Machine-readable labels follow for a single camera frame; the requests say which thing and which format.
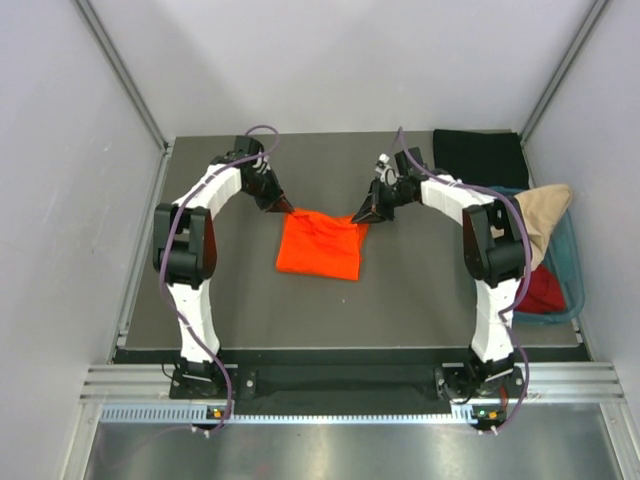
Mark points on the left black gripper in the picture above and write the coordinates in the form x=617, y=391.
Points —
x=275, y=201

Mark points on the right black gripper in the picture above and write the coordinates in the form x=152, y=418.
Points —
x=374, y=209

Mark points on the orange t shirt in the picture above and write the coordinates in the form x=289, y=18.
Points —
x=316, y=244

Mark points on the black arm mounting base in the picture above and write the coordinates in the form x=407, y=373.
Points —
x=357, y=381

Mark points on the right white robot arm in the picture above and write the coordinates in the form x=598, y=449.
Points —
x=494, y=247

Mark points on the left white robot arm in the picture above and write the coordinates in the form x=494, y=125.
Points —
x=184, y=251

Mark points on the folded black t shirt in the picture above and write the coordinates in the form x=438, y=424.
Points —
x=484, y=159

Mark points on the beige t shirt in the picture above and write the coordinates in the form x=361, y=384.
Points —
x=542, y=209

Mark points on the red t shirt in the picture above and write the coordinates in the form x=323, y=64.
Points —
x=544, y=294

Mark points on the teal plastic laundry basket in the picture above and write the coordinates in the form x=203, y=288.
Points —
x=562, y=259

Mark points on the slotted grey cable duct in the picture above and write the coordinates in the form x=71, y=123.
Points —
x=210, y=415

